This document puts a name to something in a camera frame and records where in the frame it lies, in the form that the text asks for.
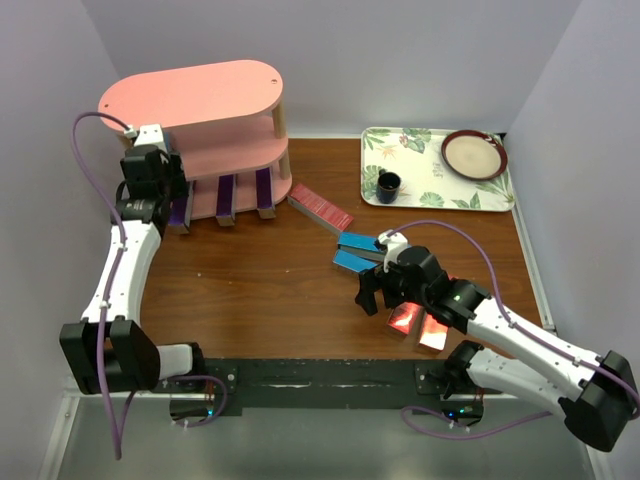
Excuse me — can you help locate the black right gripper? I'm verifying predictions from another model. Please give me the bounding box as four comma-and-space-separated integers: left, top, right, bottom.
355, 261, 429, 317

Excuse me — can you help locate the silver purple toothpaste box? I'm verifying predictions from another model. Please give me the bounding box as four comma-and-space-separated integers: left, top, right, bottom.
215, 175, 236, 227

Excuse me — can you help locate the blue toothpaste box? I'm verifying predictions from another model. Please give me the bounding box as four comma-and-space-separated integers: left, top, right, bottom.
337, 232, 385, 262
332, 250, 379, 275
163, 131, 174, 153

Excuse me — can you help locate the red toothpaste box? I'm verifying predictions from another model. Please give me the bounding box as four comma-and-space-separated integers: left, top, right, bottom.
415, 314, 448, 353
287, 184, 354, 235
384, 303, 424, 339

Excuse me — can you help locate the blue toothpaste box front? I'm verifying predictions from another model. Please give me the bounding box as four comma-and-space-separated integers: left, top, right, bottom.
163, 131, 174, 153

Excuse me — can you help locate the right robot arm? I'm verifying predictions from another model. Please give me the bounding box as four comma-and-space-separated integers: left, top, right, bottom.
355, 246, 639, 452

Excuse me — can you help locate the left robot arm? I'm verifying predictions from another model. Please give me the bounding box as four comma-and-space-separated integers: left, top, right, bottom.
59, 145, 207, 395

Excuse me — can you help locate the pink three-tier shelf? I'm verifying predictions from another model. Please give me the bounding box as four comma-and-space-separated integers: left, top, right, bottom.
98, 60, 292, 219

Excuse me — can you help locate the dark blue mug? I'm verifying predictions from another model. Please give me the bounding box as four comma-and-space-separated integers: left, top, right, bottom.
376, 169, 401, 205

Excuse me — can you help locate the floral serving tray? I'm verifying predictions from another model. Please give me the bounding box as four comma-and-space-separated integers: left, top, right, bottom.
360, 127, 515, 212

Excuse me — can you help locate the red rimmed beige plate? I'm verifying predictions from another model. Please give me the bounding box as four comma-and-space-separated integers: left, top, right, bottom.
441, 130, 508, 181

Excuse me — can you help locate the black base mat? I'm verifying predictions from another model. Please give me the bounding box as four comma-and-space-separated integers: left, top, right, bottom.
169, 357, 505, 417

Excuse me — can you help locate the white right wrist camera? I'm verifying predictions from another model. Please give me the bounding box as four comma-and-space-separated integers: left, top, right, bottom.
376, 230, 410, 273

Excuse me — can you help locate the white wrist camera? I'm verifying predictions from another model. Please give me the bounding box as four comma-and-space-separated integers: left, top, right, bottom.
134, 124, 167, 152
376, 230, 410, 273

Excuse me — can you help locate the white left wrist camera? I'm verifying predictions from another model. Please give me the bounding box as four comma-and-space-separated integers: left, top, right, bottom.
134, 124, 167, 152

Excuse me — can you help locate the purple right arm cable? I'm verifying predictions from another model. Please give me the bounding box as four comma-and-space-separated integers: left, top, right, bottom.
384, 219, 640, 421

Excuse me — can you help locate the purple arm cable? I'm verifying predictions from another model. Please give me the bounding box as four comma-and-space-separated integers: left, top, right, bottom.
384, 219, 640, 421
72, 111, 139, 460

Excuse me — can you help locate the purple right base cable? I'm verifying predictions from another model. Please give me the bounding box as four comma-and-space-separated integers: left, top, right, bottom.
401, 405, 554, 441

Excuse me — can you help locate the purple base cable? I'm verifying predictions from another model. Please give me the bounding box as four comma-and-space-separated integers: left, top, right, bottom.
401, 405, 554, 441
172, 374, 229, 429

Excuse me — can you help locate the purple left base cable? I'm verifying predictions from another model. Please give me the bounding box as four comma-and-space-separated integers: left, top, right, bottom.
172, 374, 229, 429

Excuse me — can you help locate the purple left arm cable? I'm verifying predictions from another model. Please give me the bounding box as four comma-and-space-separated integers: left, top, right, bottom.
72, 111, 139, 460

